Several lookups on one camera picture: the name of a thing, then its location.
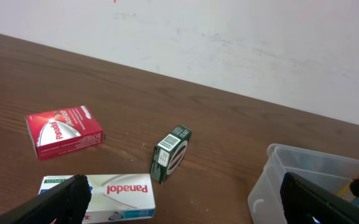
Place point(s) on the clear plastic container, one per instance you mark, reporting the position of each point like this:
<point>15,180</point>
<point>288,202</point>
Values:
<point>328,171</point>

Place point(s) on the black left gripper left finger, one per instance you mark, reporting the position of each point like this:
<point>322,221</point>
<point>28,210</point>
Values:
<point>65,203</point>

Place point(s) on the white Panadol box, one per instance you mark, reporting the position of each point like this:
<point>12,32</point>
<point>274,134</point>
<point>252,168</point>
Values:
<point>119,197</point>

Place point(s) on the red Panadol box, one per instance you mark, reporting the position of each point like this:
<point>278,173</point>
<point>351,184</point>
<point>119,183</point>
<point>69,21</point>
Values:
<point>58,132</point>

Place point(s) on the small dark green box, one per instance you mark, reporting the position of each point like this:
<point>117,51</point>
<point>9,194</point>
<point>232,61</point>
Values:
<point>169,153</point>

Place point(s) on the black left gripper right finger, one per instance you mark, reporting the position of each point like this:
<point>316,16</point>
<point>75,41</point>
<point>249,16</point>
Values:
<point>306,202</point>

